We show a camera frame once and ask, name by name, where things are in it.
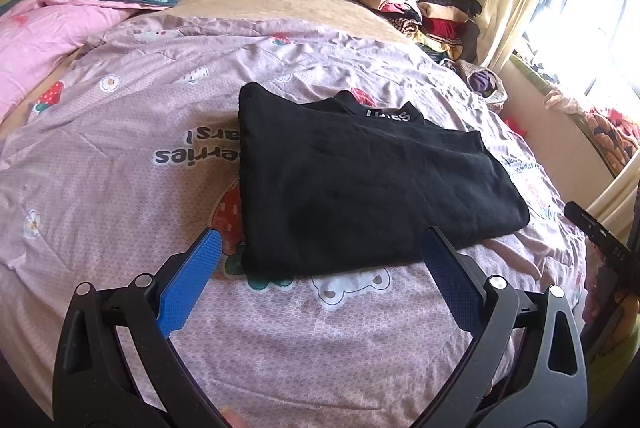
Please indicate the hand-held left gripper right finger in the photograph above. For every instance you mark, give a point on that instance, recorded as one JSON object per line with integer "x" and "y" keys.
{"x": 452, "y": 280}

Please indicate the black sweater with orange cuffs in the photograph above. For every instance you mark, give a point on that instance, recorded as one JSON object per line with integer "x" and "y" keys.
{"x": 375, "y": 188}

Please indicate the person's right hand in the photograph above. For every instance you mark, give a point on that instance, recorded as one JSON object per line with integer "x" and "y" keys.
{"x": 592, "y": 303}

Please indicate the window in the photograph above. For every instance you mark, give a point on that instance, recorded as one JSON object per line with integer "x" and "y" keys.
{"x": 600, "y": 7}

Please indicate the pink quilt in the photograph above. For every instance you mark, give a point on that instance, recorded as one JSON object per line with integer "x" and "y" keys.
{"x": 40, "y": 37}

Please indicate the person's right forearm green sleeve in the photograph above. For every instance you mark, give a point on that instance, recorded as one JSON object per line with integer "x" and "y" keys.
{"x": 617, "y": 363}

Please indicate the bag with purple cloth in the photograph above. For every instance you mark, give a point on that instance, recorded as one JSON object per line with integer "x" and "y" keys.
{"x": 482, "y": 82}

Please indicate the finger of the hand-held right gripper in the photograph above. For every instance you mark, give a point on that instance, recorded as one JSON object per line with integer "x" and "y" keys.
{"x": 595, "y": 230}

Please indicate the lilac strawberry print quilt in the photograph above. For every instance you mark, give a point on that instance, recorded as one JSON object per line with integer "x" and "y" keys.
{"x": 125, "y": 188}

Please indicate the beige bed sheet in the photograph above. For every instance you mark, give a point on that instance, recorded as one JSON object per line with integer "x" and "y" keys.
{"x": 280, "y": 10}

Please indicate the orange floral cloth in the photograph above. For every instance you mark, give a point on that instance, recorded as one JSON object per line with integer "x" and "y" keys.
{"x": 615, "y": 132}

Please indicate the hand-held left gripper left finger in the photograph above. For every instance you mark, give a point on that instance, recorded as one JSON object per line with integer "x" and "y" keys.
{"x": 190, "y": 278}

